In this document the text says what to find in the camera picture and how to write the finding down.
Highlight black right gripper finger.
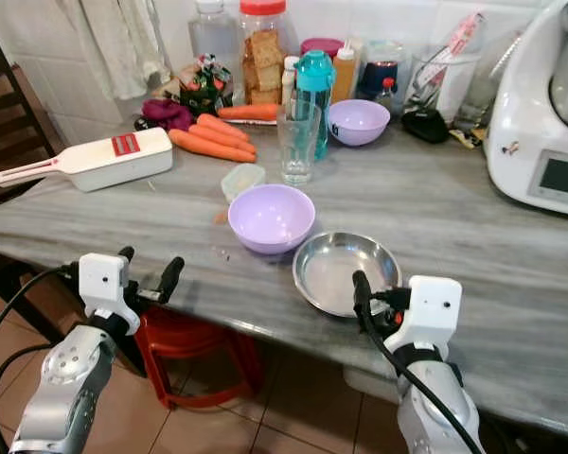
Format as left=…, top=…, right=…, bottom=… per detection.
left=351, top=269, right=376, bottom=324

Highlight stainless steel plate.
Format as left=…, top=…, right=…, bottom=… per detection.
left=291, top=231, right=404, bottom=319

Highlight red plastic stool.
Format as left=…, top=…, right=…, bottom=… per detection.
left=132, top=304, right=267, bottom=410

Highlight white box under table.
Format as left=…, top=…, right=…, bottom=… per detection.
left=340, top=365, right=404, bottom=405

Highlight white slicer with red label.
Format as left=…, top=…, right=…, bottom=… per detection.
left=0, top=126, right=174, bottom=195

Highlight large purple plastic bowl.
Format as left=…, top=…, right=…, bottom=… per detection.
left=227, top=183, right=318, bottom=255

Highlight small green-lidded plastic container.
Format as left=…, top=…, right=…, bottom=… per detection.
left=220, top=162, right=268, bottom=204

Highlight long orange carrot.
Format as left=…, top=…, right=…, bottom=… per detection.
left=168, top=128, right=257, bottom=165

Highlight purple cloth bundle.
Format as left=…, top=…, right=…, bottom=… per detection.
left=140, top=97, right=196, bottom=133

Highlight clear drinking glass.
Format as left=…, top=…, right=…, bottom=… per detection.
left=275, top=101, right=324, bottom=186

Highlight small purple plastic bowl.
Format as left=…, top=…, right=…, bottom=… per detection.
left=326, top=98, right=392, bottom=148

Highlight black pouch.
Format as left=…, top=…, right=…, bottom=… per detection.
left=400, top=108, right=452, bottom=146

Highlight floral patterned bag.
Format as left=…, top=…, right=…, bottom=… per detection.
left=178, top=54, right=236, bottom=120

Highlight dark wooden chair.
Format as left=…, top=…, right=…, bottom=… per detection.
left=0, top=40, right=50, bottom=313

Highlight small red-capped bottle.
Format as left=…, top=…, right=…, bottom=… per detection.
left=378, top=77, right=400, bottom=115

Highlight hanging white towel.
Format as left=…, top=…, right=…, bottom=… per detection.
left=56, top=0, right=173, bottom=101

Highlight orange sauce bottle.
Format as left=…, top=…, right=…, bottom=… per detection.
left=330, top=42, right=357, bottom=103

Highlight teal water bottle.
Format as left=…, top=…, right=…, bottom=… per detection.
left=293, top=49, right=337, bottom=161

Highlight clear jar with dark contents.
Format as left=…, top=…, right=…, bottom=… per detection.
left=356, top=39, right=408, bottom=100

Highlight small white bottle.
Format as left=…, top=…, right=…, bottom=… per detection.
left=280, top=55, right=300, bottom=107

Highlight white kitchen food processor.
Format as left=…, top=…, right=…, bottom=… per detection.
left=484, top=0, right=568, bottom=219

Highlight clear container with pink utensil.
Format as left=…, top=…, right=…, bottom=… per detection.
left=405, top=10, right=486, bottom=124

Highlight clear plastic bottle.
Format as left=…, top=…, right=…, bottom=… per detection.
left=188, top=0, right=241, bottom=77

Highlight red-lidded cracker jar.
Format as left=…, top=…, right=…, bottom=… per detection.
left=238, top=0, right=293, bottom=107

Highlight pink-lidded container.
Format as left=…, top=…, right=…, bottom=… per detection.
left=299, top=37, right=346, bottom=58

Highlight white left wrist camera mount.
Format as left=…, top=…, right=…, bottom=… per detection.
left=78, top=252, right=142, bottom=335

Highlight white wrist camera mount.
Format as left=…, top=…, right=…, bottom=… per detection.
left=78, top=252, right=142, bottom=335
left=401, top=274, right=464, bottom=357

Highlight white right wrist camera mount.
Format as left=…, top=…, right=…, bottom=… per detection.
left=401, top=274, right=464, bottom=357

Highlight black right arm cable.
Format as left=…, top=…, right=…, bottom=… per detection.
left=360, top=307, right=486, bottom=454

